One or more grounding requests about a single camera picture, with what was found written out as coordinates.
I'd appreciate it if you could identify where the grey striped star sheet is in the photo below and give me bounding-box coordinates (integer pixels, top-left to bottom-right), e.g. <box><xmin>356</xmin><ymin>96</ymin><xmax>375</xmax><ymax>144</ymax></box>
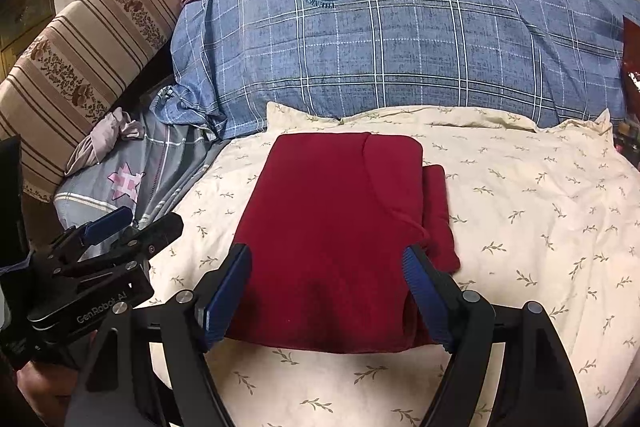
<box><xmin>52</xmin><ymin>107</ymin><xmax>232</xmax><ymax>240</ymax></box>

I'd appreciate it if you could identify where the brown striped floral cushion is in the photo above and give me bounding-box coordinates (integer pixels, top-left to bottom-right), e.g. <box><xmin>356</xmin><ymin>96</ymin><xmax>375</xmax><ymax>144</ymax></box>
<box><xmin>0</xmin><ymin>0</ymin><xmax>186</xmax><ymax>202</ymax></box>

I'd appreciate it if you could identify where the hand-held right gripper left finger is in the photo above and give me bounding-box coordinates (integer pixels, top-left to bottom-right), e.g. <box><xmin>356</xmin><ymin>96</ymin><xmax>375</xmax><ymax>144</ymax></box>
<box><xmin>65</xmin><ymin>243</ymin><xmax>253</xmax><ymax>427</ymax></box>

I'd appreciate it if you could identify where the person's left hand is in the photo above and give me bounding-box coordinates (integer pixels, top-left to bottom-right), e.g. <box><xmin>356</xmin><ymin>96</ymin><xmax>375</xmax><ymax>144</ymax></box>
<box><xmin>17</xmin><ymin>334</ymin><xmax>98</xmax><ymax>427</ymax></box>

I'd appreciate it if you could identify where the pale pink cloth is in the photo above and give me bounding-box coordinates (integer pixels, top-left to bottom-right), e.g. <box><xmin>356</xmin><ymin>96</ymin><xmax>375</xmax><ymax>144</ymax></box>
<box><xmin>65</xmin><ymin>107</ymin><xmax>146</xmax><ymax>175</ymax></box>

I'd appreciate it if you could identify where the cream leaf print blanket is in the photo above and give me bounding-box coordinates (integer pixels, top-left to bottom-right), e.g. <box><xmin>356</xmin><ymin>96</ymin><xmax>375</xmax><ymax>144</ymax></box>
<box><xmin>147</xmin><ymin>102</ymin><xmax>636</xmax><ymax>427</ymax></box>

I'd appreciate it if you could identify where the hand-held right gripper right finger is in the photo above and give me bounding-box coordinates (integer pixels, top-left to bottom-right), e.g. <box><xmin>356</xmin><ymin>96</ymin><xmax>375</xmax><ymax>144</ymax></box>
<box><xmin>402</xmin><ymin>244</ymin><xmax>591</xmax><ymax>427</ymax></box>

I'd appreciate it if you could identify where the dark red sweater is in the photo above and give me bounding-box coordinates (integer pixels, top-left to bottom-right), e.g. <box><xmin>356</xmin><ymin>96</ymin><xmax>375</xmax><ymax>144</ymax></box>
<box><xmin>227</xmin><ymin>133</ymin><xmax>461</xmax><ymax>354</ymax></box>

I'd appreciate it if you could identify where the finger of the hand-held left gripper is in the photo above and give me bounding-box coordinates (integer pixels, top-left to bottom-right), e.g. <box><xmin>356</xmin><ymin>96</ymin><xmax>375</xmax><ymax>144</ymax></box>
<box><xmin>59</xmin><ymin>213</ymin><xmax>185</xmax><ymax>282</ymax></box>
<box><xmin>50</xmin><ymin>206</ymin><xmax>134</xmax><ymax>259</ymax></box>

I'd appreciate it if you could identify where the wooden cabinet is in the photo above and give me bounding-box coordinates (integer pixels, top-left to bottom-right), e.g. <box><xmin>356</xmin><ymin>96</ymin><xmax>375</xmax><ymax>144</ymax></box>
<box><xmin>0</xmin><ymin>0</ymin><xmax>56</xmax><ymax>80</ymax></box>

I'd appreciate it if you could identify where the blue plaid pillow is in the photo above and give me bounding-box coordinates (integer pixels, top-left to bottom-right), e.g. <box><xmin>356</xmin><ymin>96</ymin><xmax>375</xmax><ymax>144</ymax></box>
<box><xmin>150</xmin><ymin>0</ymin><xmax>633</xmax><ymax>142</ymax></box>

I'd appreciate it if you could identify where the red object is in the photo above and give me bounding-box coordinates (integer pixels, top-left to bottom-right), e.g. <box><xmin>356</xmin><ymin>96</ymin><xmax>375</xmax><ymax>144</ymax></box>
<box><xmin>621</xmin><ymin>16</ymin><xmax>640</xmax><ymax>78</ymax></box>

